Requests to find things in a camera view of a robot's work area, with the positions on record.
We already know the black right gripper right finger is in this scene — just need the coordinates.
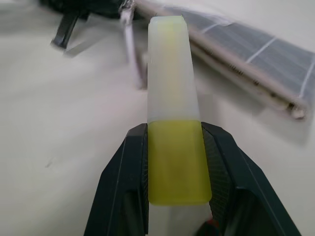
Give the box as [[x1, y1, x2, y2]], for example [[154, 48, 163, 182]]
[[201, 123, 302, 236]]

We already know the yellow highlighter with clear cap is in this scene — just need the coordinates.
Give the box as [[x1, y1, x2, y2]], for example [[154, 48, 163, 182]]
[[146, 15, 213, 206]]

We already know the grey grid zipper pouch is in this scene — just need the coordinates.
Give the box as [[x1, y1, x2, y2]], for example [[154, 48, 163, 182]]
[[118, 0, 315, 121]]

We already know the white zipper pull strap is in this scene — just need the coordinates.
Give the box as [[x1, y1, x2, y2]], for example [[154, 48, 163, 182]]
[[119, 6, 148, 90]]

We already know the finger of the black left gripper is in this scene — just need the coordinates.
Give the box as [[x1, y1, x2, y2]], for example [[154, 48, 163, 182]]
[[50, 13, 82, 49]]

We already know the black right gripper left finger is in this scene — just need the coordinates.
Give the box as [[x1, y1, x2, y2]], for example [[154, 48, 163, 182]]
[[83, 123, 149, 236]]

